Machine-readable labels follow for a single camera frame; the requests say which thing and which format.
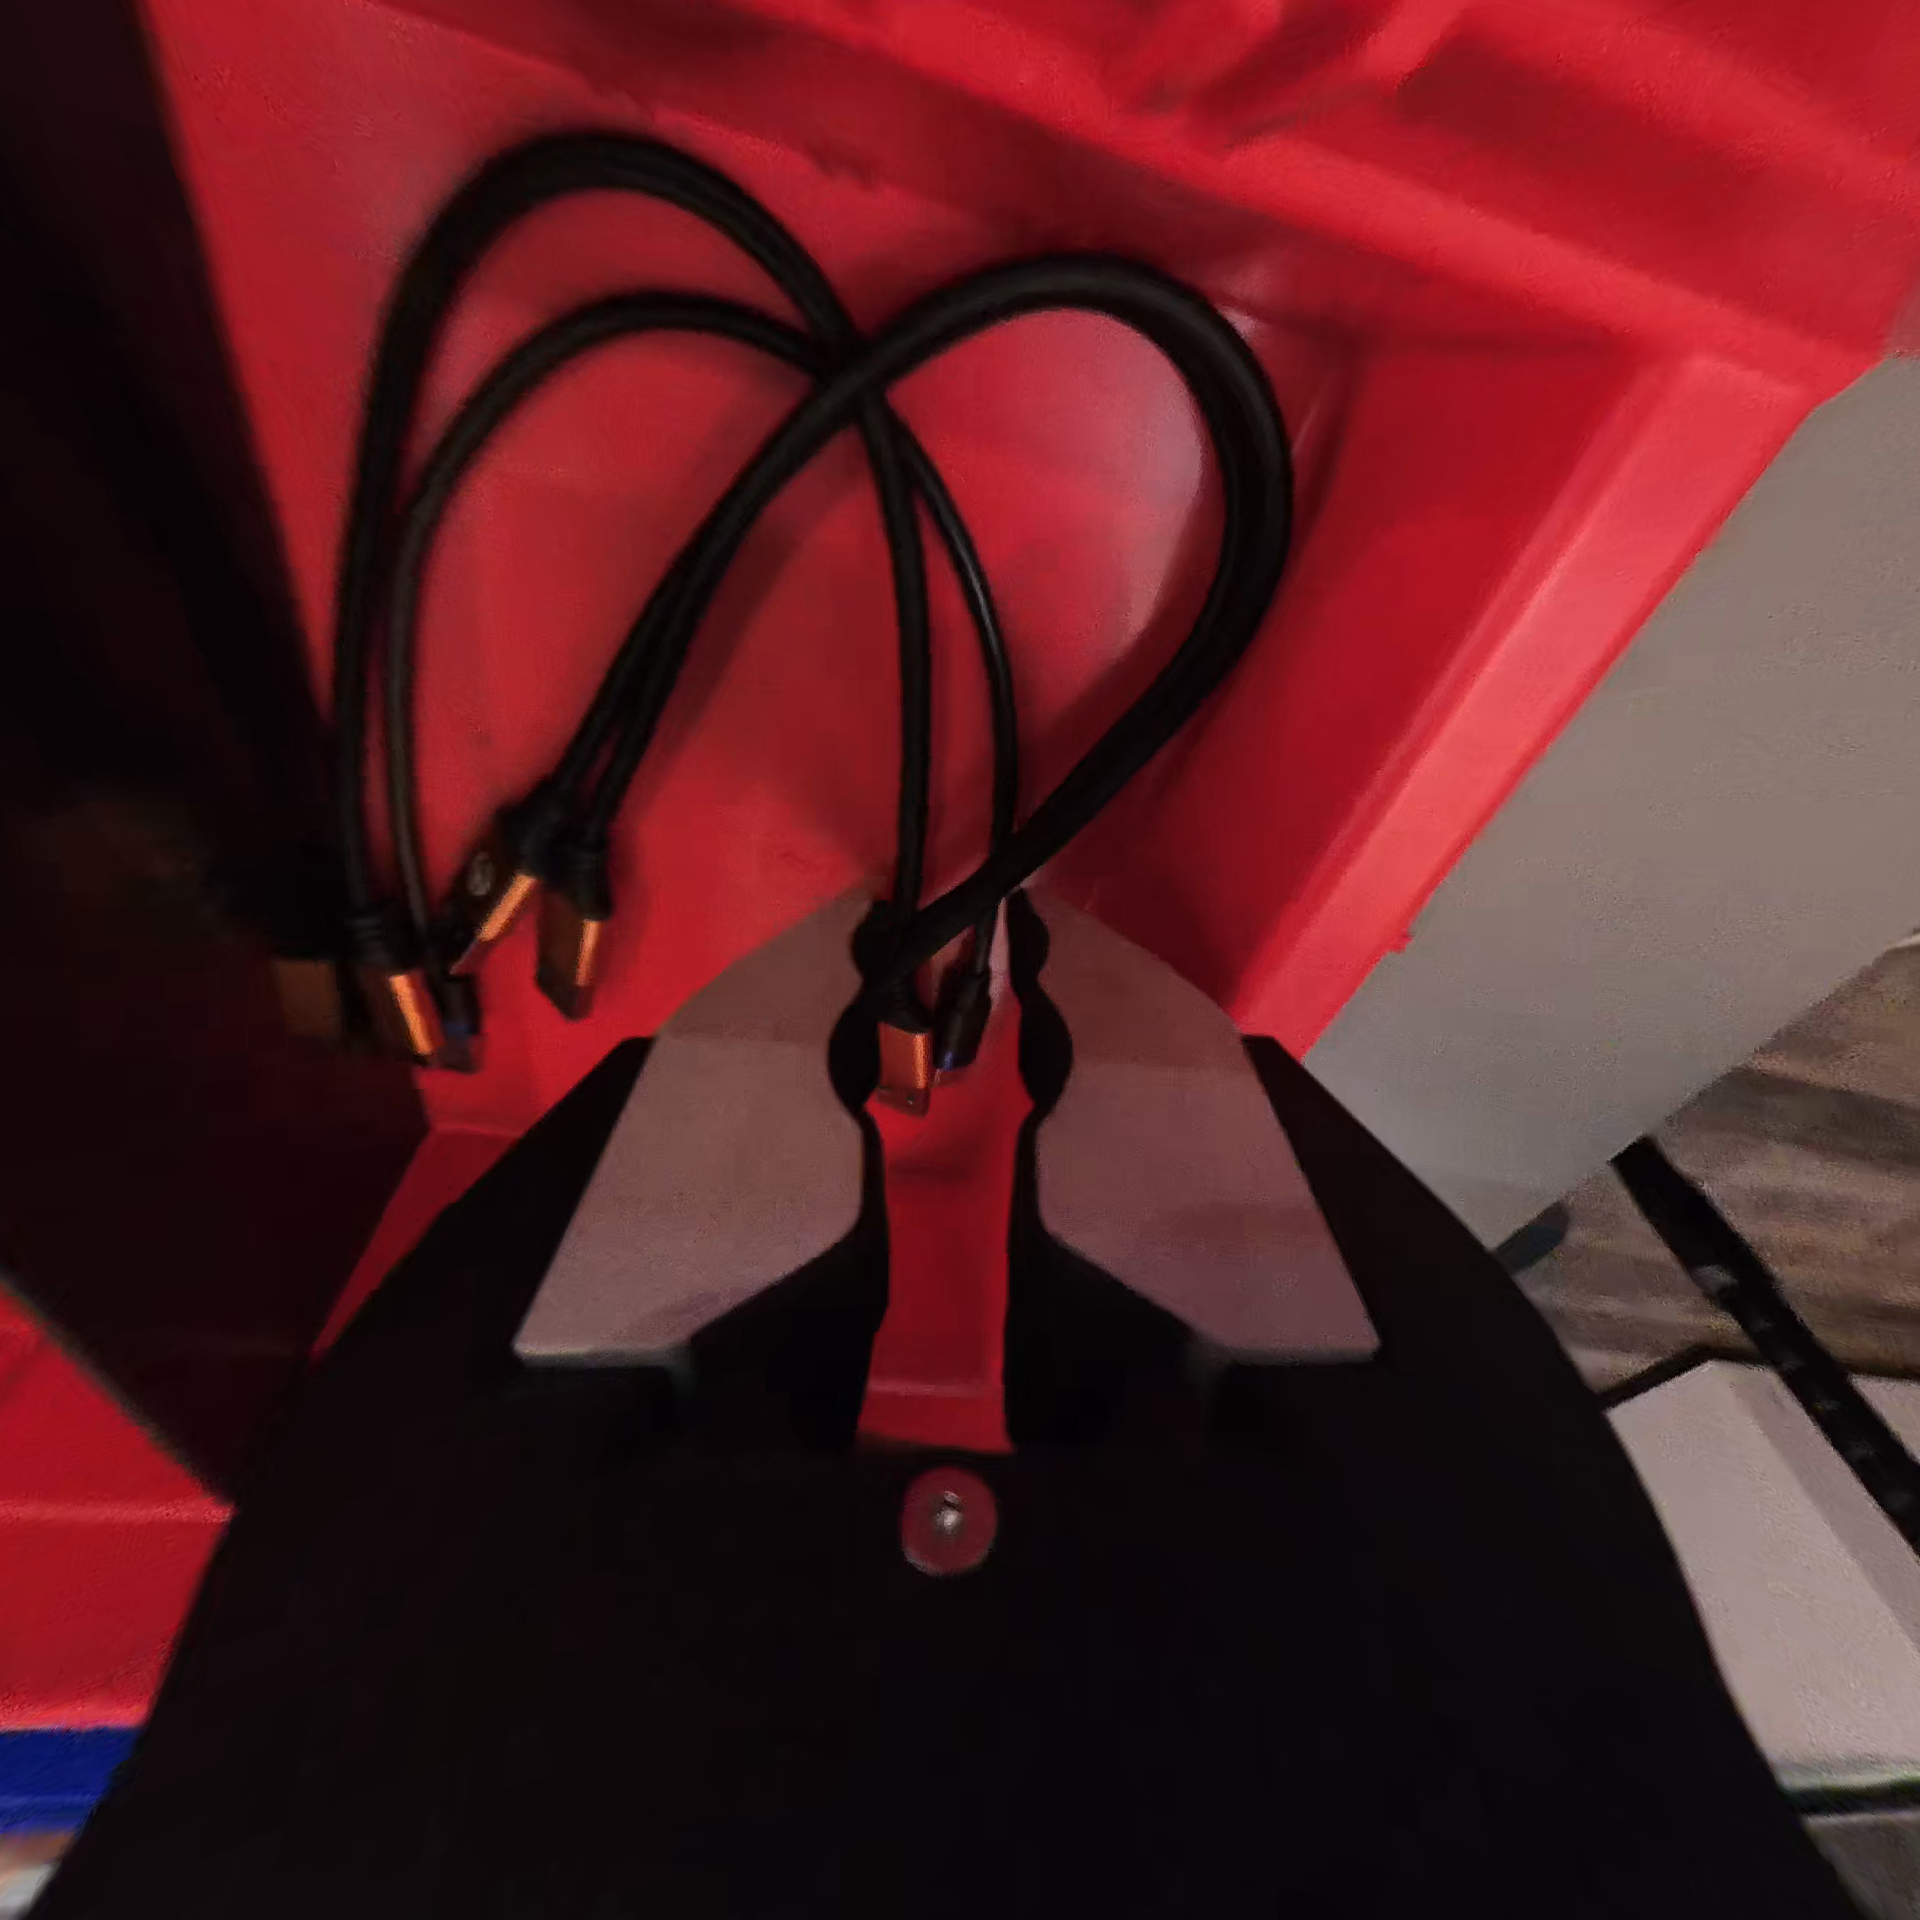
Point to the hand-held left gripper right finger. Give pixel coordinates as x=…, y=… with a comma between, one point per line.
x=1185, y=1200

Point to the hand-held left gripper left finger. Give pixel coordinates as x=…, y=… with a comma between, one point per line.
x=704, y=1184

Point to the red storage bin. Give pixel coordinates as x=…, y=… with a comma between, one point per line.
x=1424, y=300

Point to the black metal bar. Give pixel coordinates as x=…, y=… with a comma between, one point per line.
x=1771, y=1334

